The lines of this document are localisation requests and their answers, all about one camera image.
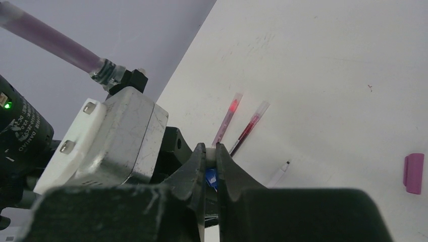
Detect purple pen cap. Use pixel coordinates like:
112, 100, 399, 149
403, 153, 424, 195

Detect white blue marker pen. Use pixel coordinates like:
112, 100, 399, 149
205, 148, 217, 169

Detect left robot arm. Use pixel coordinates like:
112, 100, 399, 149
1, 78, 191, 209

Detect thin white red pen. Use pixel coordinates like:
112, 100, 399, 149
266, 161, 291, 188

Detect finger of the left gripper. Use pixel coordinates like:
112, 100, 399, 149
150, 127, 192, 184

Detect pink highlighter pen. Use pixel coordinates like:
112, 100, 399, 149
211, 93, 243, 148

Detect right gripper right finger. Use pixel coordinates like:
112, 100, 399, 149
216, 143, 392, 241

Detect dark red gel pen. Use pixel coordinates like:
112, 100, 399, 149
229, 101, 270, 157

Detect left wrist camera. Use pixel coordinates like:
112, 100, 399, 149
34, 87, 169, 194

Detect blue pen cap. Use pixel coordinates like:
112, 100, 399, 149
205, 168, 218, 192

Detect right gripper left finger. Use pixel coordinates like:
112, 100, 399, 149
20, 143, 206, 241

